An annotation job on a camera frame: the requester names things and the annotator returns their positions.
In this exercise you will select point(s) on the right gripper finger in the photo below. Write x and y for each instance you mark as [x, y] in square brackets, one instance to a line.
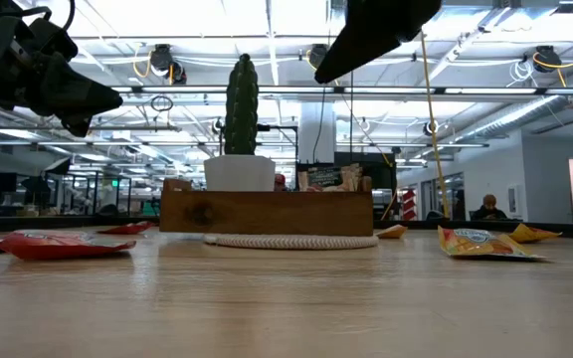
[381, 20]
[366, 54]

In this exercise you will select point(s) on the white hexagonal plant pot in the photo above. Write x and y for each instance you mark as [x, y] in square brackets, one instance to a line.
[239, 171]

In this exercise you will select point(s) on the long ceiling light rail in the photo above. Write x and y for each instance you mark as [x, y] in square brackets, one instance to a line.
[192, 90]

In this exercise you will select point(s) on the silver air duct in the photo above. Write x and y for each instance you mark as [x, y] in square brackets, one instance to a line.
[515, 115]

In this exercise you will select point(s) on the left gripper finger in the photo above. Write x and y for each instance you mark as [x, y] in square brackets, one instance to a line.
[64, 89]
[79, 112]

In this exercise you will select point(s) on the red white striped post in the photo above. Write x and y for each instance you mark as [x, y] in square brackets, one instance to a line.
[409, 204]

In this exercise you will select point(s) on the person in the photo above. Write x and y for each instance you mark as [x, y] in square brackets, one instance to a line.
[489, 211]
[280, 181]

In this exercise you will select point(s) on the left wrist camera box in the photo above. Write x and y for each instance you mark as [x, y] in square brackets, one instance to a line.
[53, 43]

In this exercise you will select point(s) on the white building column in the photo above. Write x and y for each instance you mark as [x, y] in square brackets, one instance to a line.
[316, 134]

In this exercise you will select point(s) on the green cactus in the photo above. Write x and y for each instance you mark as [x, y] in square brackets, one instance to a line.
[241, 104]

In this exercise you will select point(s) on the wooden three-compartment tray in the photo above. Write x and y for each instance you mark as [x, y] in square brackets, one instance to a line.
[266, 214]

